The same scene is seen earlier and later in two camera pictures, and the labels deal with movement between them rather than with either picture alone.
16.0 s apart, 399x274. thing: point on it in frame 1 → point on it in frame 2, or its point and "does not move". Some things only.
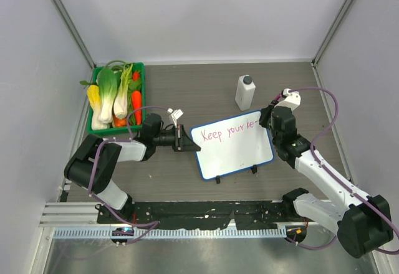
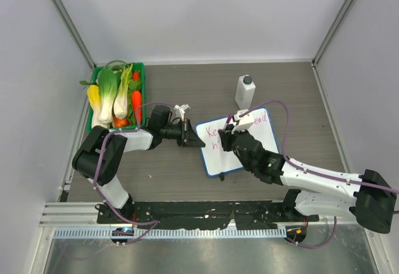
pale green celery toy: (120, 103) does not move
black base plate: (176, 215) does not move
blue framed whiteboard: (231, 144) does not move
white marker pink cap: (278, 96) → (229, 119)
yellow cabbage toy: (95, 99) does not move
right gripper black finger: (265, 116) → (227, 137)
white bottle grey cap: (245, 92) does not move
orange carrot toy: (136, 99) does not move
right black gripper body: (273, 131) → (236, 133)
